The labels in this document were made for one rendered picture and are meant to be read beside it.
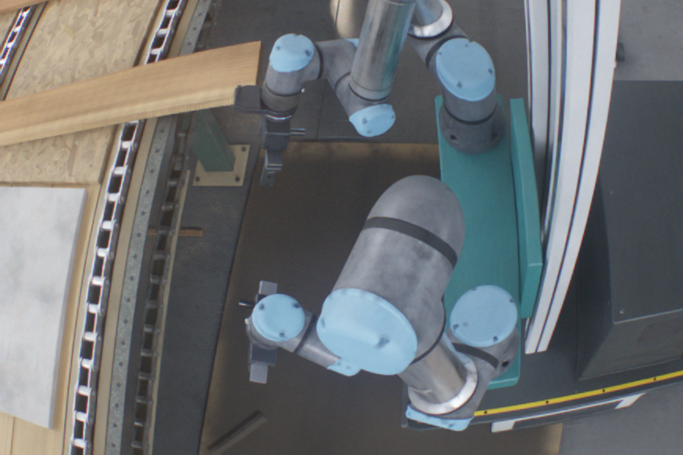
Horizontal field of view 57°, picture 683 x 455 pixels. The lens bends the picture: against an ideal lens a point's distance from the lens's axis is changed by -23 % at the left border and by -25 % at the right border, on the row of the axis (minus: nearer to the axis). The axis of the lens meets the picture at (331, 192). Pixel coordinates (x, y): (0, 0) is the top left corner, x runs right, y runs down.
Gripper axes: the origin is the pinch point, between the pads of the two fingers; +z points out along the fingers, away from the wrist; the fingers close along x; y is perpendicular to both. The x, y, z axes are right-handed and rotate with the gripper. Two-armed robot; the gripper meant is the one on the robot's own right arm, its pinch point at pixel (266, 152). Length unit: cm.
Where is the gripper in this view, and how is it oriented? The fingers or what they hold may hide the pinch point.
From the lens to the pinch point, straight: 167.9
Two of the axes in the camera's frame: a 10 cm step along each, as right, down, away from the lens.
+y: 9.8, 0.5, 2.1
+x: -0.9, -8.0, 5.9
